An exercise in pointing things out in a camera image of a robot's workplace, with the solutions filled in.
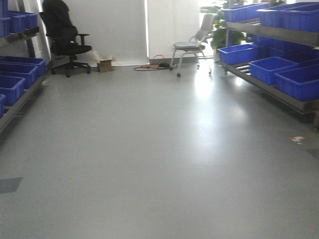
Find open cardboard box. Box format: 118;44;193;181
93;50;115;73

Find grey folding chair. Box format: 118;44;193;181
169;13;217;77

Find green potted plant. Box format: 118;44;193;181
200;0;245;63

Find far left steel rack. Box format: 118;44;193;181
219;1;319;126

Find steel rack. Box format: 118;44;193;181
219;1;319;126
0;0;46;131

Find left side steel rack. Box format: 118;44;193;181
0;0;46;131

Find black office chair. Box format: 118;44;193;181
40;0;92;78

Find orange and black cables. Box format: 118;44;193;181
134;54;178;72

